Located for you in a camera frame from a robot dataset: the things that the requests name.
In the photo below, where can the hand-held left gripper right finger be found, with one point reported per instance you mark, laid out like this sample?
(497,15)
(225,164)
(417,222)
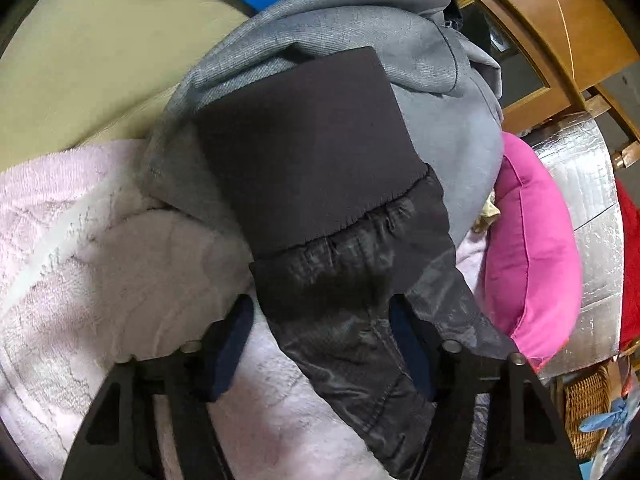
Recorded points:
(411,350)

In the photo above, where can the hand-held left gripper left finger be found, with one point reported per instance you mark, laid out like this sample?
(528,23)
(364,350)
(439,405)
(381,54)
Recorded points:
(227,347)

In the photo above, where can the black jacket with ribbed cuff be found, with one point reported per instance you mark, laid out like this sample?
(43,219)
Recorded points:
(310,160)

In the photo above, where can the yellowish patterned cloth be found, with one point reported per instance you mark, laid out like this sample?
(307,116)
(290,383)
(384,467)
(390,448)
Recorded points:
(487,212)

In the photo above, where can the magenta pillow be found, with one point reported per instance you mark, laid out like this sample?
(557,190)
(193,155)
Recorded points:
(535,250)

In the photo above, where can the pale pink fleece blanket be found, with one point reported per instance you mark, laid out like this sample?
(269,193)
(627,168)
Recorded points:
(90,240)

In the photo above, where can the wicker basket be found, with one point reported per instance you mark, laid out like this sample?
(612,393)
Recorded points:
(587,405)

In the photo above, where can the light blue cloth bow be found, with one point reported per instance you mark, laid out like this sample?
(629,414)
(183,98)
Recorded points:
(607,417)

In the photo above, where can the silver foil insulation sheet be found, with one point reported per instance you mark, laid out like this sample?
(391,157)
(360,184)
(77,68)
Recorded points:
(585,200)

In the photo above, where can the red cloth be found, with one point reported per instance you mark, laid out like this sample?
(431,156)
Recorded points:
(631,270)

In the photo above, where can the wooden bed headboard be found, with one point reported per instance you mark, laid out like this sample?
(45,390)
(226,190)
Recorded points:
(617,110)

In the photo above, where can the wooden cabinet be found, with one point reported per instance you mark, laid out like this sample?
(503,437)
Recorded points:
(555,15)

